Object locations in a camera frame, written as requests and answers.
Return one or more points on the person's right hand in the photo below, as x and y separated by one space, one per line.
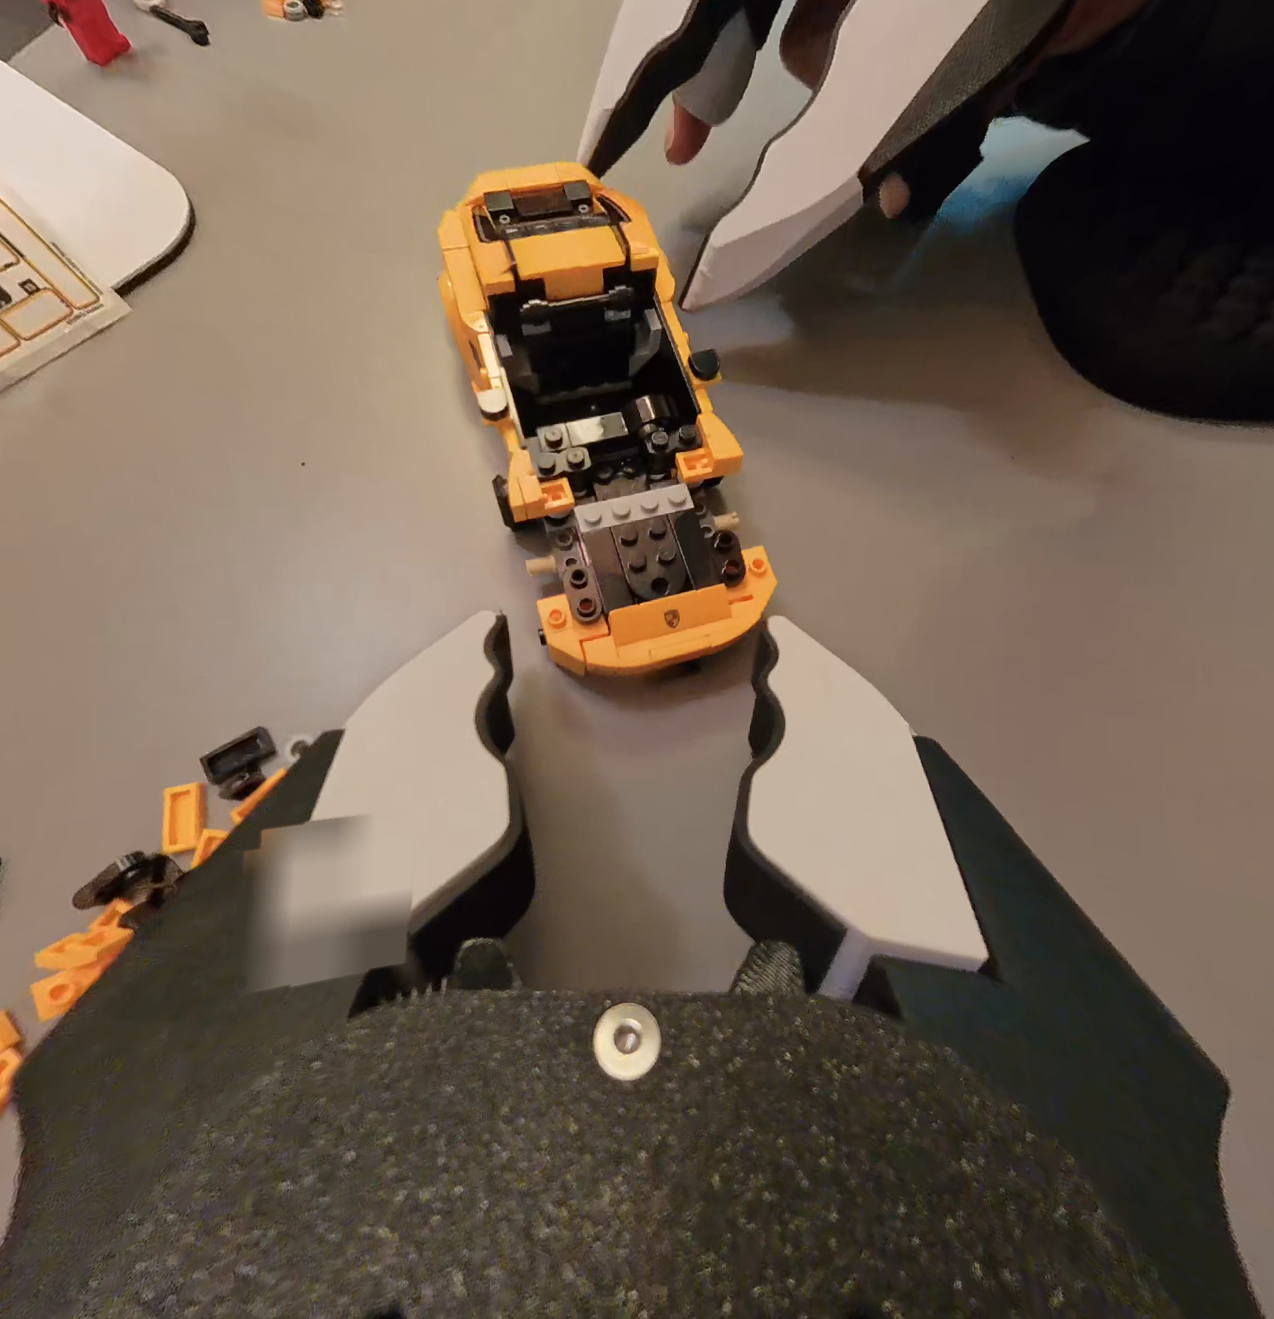
690 134

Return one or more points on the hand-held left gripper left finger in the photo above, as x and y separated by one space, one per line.
420 773

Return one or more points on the orange lego car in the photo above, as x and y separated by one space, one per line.
596 414

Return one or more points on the pile of small lego pieces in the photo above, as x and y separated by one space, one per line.
102 928

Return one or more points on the red lego minifigure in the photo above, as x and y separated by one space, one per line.
91 25

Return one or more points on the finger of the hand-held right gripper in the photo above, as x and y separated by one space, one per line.
648 63
844 166

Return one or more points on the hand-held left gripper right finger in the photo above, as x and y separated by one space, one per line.
863 825

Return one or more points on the lego sticker sheet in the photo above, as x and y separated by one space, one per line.
29 289

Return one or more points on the small black lego piece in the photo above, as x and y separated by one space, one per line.
173 22

